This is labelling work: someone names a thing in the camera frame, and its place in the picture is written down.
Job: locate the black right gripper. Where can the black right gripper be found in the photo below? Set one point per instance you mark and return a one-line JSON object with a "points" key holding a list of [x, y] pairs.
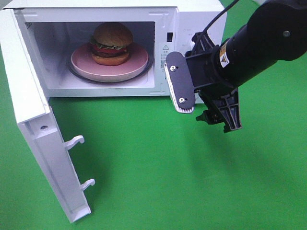
{"points": [[205, 71]]}

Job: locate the burger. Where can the burger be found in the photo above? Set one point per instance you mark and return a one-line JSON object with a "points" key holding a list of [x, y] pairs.
{"points": [[109, 44]]}

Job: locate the pink plate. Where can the pink plate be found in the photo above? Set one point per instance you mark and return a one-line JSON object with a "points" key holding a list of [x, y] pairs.
{"points": [[84, 65]]}

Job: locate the white microwave door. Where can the white microwave door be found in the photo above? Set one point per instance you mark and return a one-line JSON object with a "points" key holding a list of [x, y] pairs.
{"points": [[37, 123]]}

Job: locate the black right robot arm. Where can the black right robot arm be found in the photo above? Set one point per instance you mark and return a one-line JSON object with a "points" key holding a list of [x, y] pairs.
{"points": [[277, 30]]}

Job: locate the upper white microwave knob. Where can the upper white microwave knob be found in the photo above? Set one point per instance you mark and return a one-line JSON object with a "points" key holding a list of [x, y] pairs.
{"points": [[192, 44]]}

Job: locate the glass microwave turntable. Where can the glass microwave turntable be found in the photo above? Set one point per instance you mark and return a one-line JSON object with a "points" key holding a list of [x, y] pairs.
{"points": [[70, 68]]}

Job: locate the green table cloth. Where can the green table cloth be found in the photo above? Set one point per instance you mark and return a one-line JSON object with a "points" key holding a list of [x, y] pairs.
{"points": [[156, 169]]}

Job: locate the white microwave oven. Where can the white microwave oven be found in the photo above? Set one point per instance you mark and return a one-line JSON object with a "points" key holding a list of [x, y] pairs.
{"points": [[53, 29]]}

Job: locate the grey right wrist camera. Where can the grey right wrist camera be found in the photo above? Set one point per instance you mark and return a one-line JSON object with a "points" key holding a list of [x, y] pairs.
{"points": [[180, 83]]}

